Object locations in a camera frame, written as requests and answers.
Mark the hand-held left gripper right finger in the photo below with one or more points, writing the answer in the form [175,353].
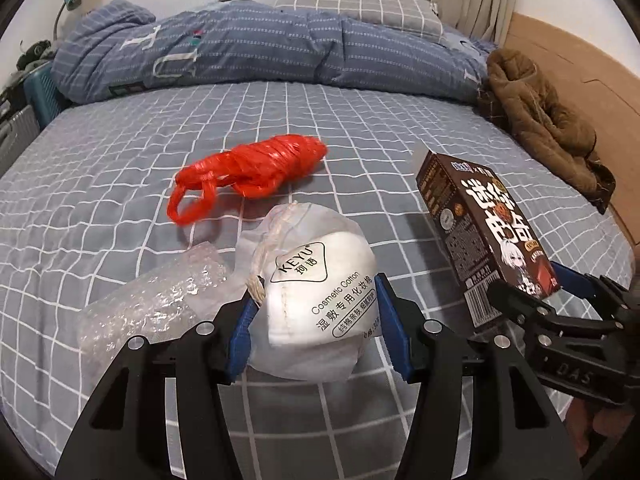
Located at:
[395,332]

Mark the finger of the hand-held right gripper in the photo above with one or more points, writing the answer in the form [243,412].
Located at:
[520,305]
[572,280]

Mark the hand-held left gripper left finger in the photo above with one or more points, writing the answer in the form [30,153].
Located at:
[240,332]

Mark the dark brown snack box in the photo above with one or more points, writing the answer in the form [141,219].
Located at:
[480,230]

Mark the white cotton pad bag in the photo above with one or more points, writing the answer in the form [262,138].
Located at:
[310,280]

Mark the person's right hand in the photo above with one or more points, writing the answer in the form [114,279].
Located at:
[592,427]

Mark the clear bubble wrap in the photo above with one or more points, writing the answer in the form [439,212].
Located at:
[150,300]

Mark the brown fleece coat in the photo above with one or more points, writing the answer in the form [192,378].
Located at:
[540,105]

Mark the grey checked bed sheet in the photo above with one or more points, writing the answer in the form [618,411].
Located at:
[125,185]

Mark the blue striped quilt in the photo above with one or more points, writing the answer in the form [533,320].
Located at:
[250,45]

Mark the grey suitcase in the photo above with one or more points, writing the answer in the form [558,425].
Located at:
[17,135]

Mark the grey checked pillow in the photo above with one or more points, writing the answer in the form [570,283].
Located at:
[360,5]

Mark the dark cloth pile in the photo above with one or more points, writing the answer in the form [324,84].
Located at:
[35,55]

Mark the teal desk lamp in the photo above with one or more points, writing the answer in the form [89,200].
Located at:
[74,1]

